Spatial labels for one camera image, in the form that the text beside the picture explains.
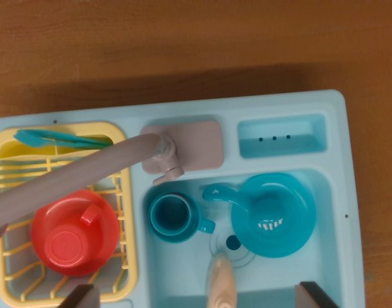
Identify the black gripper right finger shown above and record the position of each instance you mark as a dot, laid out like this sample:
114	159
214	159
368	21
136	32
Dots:
311	296

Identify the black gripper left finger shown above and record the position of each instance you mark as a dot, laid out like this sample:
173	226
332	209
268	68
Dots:
86	298

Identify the beige detergent bottle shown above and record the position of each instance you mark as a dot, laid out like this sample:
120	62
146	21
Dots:
221	282

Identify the light blue toy sink unit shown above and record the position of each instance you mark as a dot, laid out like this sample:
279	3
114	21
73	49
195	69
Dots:
279	106

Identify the teal plastic plate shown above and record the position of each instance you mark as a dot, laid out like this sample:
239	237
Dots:
298	237

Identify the grey toy faucet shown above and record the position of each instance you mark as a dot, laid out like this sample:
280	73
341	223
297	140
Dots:
70	173

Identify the teal dish brush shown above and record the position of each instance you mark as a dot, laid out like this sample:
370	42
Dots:
221	194

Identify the teal plastic fork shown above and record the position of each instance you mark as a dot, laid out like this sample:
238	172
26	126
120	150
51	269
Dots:
24	138

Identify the yellow plastic dish rack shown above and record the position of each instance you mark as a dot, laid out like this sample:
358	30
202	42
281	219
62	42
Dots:
86	126

